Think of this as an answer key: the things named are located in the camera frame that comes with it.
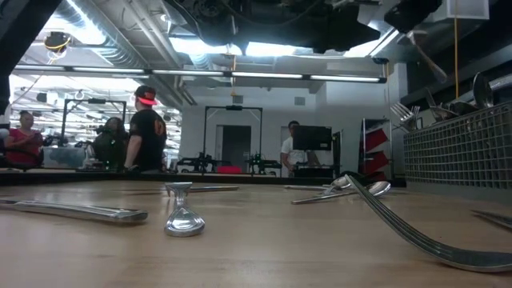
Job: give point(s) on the black gantry frame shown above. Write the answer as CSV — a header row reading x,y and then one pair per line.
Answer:
x,y
233,107

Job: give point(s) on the white hanging panel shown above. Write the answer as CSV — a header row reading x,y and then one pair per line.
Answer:
x,y
472,8

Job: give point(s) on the person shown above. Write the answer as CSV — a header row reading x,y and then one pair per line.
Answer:
x,y
294,154
108,144
146,132
24,140

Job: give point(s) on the black background robot arm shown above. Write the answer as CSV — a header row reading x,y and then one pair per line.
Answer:
x,y
262,163
200,162

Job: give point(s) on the grey plastic cutlery basket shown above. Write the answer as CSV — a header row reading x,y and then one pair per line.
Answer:
x,y
452,152

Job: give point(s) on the silver ceiling duct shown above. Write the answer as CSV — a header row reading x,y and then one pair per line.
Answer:
x,y
116,52

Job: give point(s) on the long ceiling light bar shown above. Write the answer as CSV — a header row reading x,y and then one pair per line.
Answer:
x,y
108,70

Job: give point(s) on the black ceiling dome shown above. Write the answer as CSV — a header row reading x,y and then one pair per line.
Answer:
x,y
57,42

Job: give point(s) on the red bin shelf rack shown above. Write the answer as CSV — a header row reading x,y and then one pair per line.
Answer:
x,y
374,144

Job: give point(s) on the black monitor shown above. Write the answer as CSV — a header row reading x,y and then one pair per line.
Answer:
x,y
311,138

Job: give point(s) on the pale plastic bin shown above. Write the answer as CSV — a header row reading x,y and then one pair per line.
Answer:
x,y
64,157

